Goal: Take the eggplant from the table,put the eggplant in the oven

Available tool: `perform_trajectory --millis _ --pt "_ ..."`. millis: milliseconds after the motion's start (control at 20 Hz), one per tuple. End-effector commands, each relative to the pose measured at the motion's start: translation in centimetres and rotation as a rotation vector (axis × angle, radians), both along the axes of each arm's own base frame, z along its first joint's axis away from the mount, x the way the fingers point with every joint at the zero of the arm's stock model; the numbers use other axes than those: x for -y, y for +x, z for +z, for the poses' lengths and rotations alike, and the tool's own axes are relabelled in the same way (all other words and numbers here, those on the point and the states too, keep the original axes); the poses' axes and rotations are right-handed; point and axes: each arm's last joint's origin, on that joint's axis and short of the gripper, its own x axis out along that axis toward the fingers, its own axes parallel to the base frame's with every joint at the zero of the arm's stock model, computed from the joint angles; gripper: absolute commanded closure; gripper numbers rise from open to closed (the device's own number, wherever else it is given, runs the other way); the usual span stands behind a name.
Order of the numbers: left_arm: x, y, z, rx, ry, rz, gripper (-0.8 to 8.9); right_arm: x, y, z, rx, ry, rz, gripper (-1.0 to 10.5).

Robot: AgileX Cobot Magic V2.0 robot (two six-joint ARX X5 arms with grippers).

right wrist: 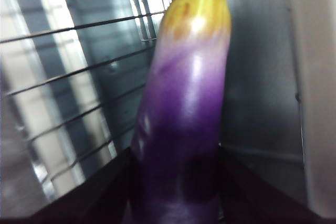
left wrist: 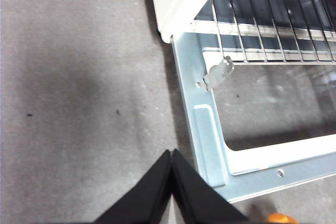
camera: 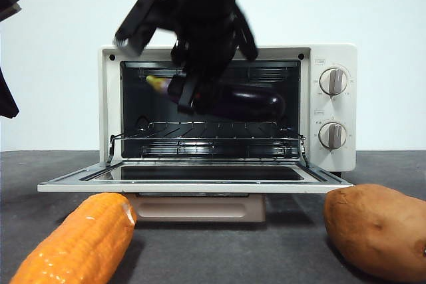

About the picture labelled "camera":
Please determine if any purple eggplant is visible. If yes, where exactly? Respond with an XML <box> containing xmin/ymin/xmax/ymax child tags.
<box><xmin>145</xmin><ymin>75</ymin><xmax>287</xmax><ymax>122</ymax></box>

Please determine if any glass oven door with handle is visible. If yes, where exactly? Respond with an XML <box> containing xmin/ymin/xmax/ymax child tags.
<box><xmin>37</xmin><ymin>160</ymin><xmax>354</xmax><ymax>223</ymax></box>

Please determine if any cream Toshiba toaster oven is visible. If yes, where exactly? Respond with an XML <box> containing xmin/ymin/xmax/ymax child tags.
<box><xmin>99</xmin><ymin>43</ymin><xmax>357</xmax><ymax>178</ymax></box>

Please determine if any large cream temperature knob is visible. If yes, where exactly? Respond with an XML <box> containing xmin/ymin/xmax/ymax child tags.
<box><xmin>319</xmin><ymin>68</ymin><xmax>349</xmax><ymax>96</ymax></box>

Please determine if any small cream timer knob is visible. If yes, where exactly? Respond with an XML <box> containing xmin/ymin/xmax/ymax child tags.
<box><xmin>318</xmin><ymin>122</ymin><xmax>347</xmax><ymax>150</ymax></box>

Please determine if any orange corn cob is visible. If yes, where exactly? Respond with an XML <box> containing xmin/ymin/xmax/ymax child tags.
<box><xmin>9</xmin><ymin>192</ymin><xmax>137</xmax><ymax>284</ymax></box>

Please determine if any brown sweet potato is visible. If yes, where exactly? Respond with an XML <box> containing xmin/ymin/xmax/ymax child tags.
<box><xmin>323</xmin><ymin>183</ymin><xmax>426</xmax><ymax>282</ymax></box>

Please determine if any wire oven rack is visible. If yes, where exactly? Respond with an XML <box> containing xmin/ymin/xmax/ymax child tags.
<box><xmin>108</xmin><ymin>120</ymin><xmax>306</xmax><ymax>165</ymax></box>

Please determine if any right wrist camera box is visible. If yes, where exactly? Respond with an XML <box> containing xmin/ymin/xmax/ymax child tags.
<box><xmin>112</xmin><ymin>0</ymin><xmax>159</xmax><ymax>57</ymax></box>

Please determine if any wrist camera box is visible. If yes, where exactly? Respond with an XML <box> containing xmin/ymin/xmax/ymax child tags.
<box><xmin>0</xmin><ymin>0</ymin><xmax>23</xmax><ymax>23</ymax></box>
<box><xmin>112</xmin><ymin>0</ymin><xmax>159</xmax><ymax>57</ymax></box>

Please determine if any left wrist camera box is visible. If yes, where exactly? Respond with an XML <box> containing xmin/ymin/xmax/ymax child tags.
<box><xmin>0</xmin><ymin>0</ymin><xmax>23</xmax><ymax>23</ymax></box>

